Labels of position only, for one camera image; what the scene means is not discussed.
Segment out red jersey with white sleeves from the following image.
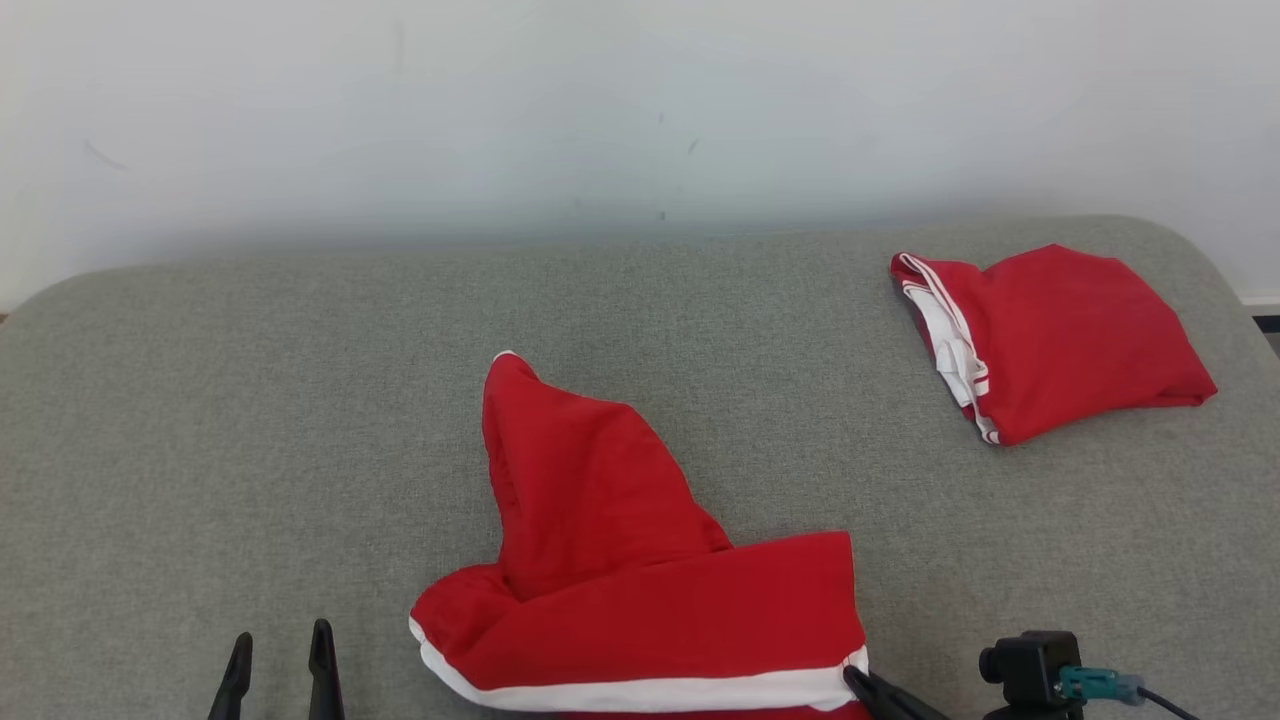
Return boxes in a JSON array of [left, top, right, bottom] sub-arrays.
[[889, 243, 1219, 447]]

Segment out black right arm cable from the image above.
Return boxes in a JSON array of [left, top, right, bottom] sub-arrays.
[[1134, 684, 1203, 720]]

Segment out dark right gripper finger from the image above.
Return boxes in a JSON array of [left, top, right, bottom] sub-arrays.
[[842, 665, 952, 720]]

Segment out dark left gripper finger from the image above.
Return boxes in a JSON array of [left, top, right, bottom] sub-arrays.
[[206, 632, 255, 720], [306, 618, 347, 720]]

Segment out teal right camera connector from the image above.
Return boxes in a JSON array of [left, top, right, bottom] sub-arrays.
[[1057, 665, 1143, 707]]

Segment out red shorts with white stripe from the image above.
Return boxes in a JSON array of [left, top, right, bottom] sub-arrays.
[[407, 350, 872, 720]]

